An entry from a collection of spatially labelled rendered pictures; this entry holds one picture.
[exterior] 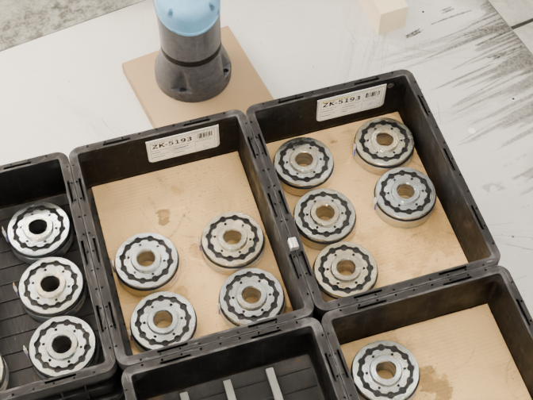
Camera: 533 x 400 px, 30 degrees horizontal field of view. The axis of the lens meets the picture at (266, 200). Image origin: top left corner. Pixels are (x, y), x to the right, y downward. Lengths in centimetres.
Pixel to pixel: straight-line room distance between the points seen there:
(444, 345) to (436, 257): 16
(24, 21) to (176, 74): 130
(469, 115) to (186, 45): 57
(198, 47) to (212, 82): 10
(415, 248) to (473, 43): 60
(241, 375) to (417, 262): 35
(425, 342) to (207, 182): 46
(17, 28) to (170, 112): 127
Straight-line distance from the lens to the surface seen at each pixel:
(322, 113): 173
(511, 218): 187
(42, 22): 313
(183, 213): 168
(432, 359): 157
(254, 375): 154
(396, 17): 208
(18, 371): 159
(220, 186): 170
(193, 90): 192
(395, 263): 164
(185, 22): 180
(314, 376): 154
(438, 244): 166
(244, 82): 197
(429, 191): 168
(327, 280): 158
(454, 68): 206
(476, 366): 158
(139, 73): 199
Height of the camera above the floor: 226
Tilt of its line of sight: 58 degrees down
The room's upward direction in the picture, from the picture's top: straight up
